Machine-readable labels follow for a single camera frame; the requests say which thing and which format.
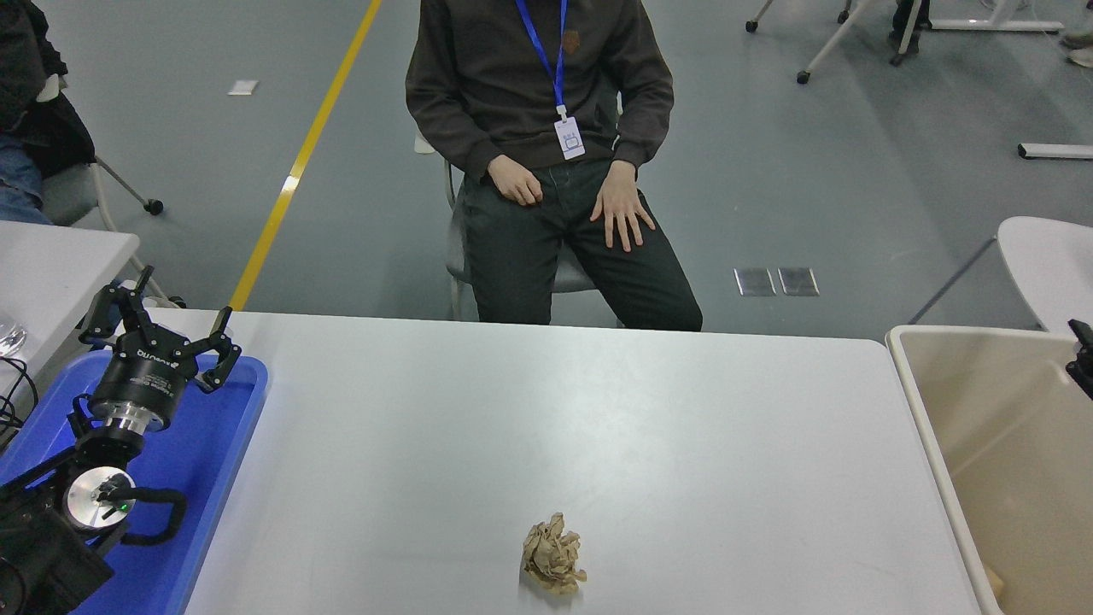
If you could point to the person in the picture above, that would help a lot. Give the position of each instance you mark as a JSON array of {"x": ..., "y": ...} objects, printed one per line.
[
  {"x": 478, "y": 77},
  {"x": 907, "y": 26},
  {"x": 1083, "y": 56},
  {"x": 34, "y": 128}
]

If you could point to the blue plastic tray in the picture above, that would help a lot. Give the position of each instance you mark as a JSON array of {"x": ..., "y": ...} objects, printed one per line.
[{"x": 205, "y": 478}]

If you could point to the crumpled tan paper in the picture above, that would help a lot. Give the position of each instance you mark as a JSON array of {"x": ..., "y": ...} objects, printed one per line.
[{"x": 553, "y": 555}]

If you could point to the grey chair with white back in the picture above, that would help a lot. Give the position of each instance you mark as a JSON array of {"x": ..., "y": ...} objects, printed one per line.
[{"x": 572, "y": 273}]

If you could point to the white side table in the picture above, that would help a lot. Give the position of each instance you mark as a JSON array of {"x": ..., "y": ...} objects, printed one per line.
[{"x": 51, "y": 273}]

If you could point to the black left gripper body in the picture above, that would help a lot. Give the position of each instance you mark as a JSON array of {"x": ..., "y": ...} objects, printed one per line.
[{"x": 141, "y": 380}]

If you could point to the person's left hand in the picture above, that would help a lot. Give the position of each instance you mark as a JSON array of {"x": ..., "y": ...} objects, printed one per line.
[{"x": 622, "y": 209}]

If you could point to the clear glass object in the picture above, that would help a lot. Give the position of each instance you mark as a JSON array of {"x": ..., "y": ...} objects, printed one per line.
[{"x": 10, "y": 340}]

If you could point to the white round table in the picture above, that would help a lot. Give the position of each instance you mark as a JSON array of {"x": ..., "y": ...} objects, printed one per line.
[{"x": 1050, "y": 265}]

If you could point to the large pale bin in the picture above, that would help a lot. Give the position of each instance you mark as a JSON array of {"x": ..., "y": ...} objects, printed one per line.
[{"x": 982, "y": 427}]

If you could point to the person's right hand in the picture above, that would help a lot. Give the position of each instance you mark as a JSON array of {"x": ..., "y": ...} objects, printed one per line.
[{"x": 515, "y": 181}]

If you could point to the metal floor plate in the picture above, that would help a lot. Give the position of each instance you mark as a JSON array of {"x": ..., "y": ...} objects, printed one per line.
[
  {"x": 797, "y": 281},
  {"x": 755, "y": 282}
]

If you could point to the white rolling chair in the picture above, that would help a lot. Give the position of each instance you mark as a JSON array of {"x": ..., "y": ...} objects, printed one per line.
[{"x": 832, "y": 43}]

